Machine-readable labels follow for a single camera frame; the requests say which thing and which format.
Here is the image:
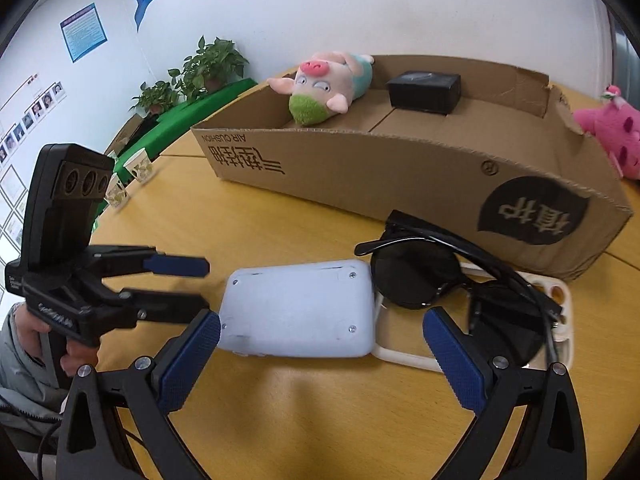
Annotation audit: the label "pig plush toy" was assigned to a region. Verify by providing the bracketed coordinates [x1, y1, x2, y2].
[266, 50, 375, 127]

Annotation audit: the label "person's left hand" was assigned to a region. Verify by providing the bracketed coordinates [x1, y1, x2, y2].
[17, 309, 97, 377]

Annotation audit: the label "large potted plant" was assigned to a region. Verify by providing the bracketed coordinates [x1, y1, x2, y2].
[167, 36, 250, 98]

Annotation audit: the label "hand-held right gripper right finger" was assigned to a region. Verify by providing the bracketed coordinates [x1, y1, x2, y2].
[423, 306, 587, 480]

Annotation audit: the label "wall photo board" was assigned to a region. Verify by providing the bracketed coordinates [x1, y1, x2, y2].
[0, 75, 68, 161]

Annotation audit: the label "person's left forearm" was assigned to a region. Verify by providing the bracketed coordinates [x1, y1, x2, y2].
[0, 305, 71, 428]

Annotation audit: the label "white rectangular device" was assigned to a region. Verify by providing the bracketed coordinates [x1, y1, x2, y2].
[219, 259, 376, 359]

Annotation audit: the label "brown cardboard box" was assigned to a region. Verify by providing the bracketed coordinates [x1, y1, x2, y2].
[191, 55, 633, 281]

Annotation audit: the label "wall paper sheets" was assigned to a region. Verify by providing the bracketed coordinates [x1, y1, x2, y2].
[0, 165, 31, 248]

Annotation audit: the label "patterned paper cup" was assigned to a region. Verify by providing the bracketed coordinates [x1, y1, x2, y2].
[123, 152, 153, 184]
[105, 172, 131, 208]

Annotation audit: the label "wooden desktop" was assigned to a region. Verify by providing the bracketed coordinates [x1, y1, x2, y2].
[65, 65, 640, 480]

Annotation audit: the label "green table cover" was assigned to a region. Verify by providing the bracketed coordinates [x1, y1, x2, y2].
[112, 77, 258, 171]

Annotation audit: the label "small potted plant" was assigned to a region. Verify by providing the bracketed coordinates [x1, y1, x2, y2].
[130, 81, 178, 115]

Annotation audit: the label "black cable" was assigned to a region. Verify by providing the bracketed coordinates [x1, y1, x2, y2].
[36, 417, 66, 480]

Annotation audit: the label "blue framed wall poster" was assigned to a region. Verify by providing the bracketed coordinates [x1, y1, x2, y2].
[60, 2, 108, 63]

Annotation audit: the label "pink plush bear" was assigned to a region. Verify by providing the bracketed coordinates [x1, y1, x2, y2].
[572, 84, 640, 181]

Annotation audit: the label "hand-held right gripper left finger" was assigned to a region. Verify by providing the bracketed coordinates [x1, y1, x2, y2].
[56, 308, 222, 480]

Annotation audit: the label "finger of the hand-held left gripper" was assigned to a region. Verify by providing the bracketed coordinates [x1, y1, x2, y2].
[87, 245, 210, 281]
[120, 287, 212, 326]

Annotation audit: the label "black sunglasses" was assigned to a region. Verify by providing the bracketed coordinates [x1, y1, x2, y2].
[354, 210, 563, 367]

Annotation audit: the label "small black box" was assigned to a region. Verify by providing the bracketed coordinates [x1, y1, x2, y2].
[386, 71, 461, 116]

